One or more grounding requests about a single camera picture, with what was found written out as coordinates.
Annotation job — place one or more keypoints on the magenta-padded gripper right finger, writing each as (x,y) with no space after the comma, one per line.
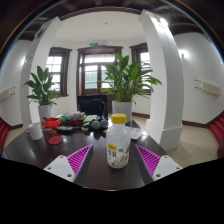
(150,162)

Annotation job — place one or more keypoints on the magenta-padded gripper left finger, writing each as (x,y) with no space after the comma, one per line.
(78,161)

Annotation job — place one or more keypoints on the yellow-capped clear drink bottle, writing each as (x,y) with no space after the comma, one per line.
(118,143)

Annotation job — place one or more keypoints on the flat round red coaster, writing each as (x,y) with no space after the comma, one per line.
(55,140)

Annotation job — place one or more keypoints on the printed paper leaflet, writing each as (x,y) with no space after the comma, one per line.
(136,133)

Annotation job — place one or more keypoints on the black pouch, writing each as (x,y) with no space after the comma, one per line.
(65,130)

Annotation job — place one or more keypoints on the grey-headed microphone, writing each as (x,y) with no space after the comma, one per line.
(104,123)
(96,124)

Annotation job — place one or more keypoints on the box of snack packets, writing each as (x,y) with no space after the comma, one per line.
(75,117)

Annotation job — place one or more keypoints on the green flat packet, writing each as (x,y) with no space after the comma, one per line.
(90,118)

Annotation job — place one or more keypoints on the red plastic box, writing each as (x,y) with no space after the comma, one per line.
(52,123)

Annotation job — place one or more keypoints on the white speckled cup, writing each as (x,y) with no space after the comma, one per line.
(35,131)

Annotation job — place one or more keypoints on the black chair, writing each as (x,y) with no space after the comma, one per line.
(91,106)

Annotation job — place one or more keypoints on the small potted green plant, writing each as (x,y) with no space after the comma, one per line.
(45,111)

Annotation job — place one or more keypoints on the large potted green plant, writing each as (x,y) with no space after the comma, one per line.
(122,108)

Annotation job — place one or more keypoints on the dark wooden double door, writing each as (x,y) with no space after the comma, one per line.
(91,71)

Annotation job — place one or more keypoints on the dark-framed window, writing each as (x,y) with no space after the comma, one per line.
(145,60)
(55,66)

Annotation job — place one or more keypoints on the green exit sign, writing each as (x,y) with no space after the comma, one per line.
(94,44)

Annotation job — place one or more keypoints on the white wall-mounted unit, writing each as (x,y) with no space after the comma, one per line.
(7,94)
(208,87)

